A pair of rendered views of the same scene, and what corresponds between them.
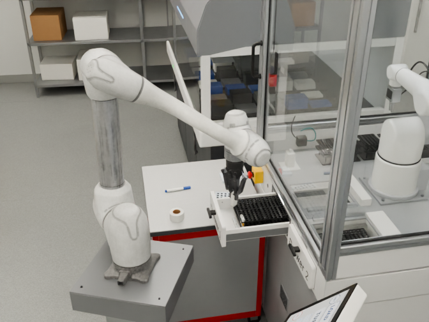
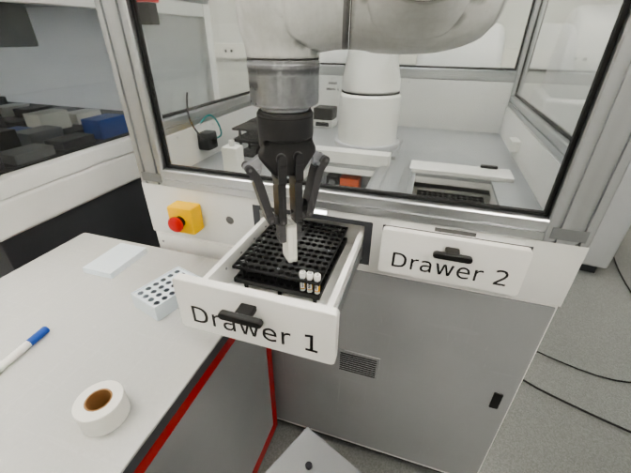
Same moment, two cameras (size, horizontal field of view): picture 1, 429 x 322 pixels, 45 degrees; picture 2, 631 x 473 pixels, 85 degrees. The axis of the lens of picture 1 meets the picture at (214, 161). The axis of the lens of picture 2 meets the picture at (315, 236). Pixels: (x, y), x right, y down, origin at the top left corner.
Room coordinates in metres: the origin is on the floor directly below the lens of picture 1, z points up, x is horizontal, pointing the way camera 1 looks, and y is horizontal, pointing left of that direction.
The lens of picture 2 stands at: (1.61, 0.32, 1.28)
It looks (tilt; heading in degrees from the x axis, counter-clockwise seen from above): 30 degrees down; 298
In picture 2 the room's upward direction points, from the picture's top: straight up
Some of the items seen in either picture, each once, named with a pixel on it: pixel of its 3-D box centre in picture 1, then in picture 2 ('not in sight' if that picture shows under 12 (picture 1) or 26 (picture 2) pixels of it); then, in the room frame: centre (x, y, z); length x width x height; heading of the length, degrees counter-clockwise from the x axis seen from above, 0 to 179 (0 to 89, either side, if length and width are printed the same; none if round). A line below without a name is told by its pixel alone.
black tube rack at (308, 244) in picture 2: (260, 213); (296, 256); (1.94, -0.21, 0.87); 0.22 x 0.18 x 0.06; 100
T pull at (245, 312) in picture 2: (211, 212); (243, 313); (1.90, 0.01, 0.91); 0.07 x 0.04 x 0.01; 10
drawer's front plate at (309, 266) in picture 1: (301, 254); (449, 260); (1.65, -0.35, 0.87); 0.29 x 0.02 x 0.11; 10
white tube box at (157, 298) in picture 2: (226, 199); (168, 291); (2.19, -0.06, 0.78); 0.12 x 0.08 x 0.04; 85
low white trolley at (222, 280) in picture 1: (201, 246); (128, 423); (2.30, 0.08, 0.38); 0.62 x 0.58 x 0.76; 10
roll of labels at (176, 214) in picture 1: (176, 214); (101, 407); (2.05, 0.18, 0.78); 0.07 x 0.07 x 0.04
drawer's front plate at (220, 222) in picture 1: (217, 218); (253, 317); (1.90, -0.01, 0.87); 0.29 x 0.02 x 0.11; 10
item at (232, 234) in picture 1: (262, 214); (297, 256); (1.94, -0.22, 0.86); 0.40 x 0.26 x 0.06; 100
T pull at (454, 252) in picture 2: (295, 249); (452, 253); (1.64, -0.33, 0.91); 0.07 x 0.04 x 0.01; 10
